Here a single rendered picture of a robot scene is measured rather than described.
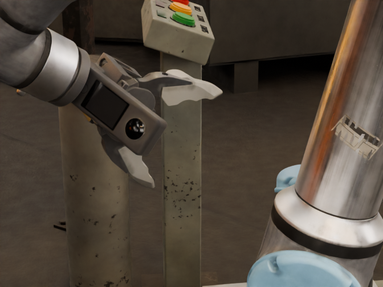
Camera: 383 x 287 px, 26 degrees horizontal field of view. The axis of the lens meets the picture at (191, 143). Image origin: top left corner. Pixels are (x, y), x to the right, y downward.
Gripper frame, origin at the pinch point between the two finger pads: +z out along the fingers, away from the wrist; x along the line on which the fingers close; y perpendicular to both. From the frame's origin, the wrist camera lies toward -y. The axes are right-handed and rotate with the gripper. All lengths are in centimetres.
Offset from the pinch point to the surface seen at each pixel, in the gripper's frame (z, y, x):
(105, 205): 21.6, 34.3, 26.2
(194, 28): 15.3, 34.4, -9.3
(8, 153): 51, 123, 58
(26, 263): 34, 61, 57
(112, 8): 108, 215, 19
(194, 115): 26.9, 35.0, 4.1
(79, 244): 23, 35, 36
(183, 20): 13.0, 35.1, -9.3
